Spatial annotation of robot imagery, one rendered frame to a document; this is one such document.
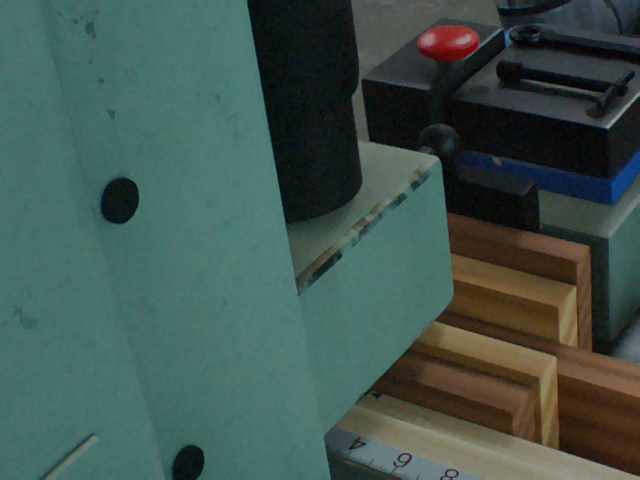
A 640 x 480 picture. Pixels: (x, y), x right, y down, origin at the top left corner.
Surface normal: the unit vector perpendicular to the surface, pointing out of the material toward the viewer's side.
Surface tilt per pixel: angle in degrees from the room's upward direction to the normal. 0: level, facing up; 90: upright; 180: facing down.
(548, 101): 0
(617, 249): 90
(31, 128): 90
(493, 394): 0
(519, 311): 90
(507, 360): 0
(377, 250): 90
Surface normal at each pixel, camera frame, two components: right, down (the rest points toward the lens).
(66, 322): 0.81, 0.22
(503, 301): -0.57, 0.51
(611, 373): -0.14, -0.84
